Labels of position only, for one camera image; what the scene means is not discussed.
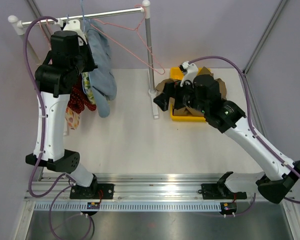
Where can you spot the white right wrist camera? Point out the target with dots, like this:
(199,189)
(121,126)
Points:
(189,71)

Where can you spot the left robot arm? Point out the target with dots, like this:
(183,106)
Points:
(69,56)

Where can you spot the tulip print skirt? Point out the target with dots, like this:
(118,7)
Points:
(72,118)

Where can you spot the red polka dot skirt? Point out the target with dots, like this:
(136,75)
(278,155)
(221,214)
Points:
(78,100)

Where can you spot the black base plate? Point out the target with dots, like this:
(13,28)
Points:
(214,191)
(104,191)

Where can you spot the khaki tan skirt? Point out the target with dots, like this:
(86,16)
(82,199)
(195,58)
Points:
(207,92)

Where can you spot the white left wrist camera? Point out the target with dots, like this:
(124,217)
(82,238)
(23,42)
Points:
(75,26)

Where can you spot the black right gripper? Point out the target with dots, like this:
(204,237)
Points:
(172,90)

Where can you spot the lemon print skirt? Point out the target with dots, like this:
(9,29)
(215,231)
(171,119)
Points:
(86,87)

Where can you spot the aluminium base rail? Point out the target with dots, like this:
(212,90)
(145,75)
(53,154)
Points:
(137,187)

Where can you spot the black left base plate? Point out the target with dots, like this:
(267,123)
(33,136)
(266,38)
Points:
(104,191)

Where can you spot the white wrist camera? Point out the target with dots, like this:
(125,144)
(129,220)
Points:
(75,26)
(189,71)

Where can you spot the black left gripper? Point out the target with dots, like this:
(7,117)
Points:
(90,65)

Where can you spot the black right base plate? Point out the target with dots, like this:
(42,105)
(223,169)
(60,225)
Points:
(214,191)

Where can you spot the yellow plastic bin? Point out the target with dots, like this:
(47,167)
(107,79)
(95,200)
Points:
(186,114)

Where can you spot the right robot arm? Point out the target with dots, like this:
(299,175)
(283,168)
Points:
(277,177)

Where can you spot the slotted cable duct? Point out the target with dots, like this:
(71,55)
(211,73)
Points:
(142,206)

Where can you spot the light blue denim skirt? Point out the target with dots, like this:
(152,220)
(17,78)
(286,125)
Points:
(102,80)

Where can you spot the left aluminium frame post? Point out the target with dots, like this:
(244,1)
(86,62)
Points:
(34,9)

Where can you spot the aluminium corner frame post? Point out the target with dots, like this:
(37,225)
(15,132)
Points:
(265,35)

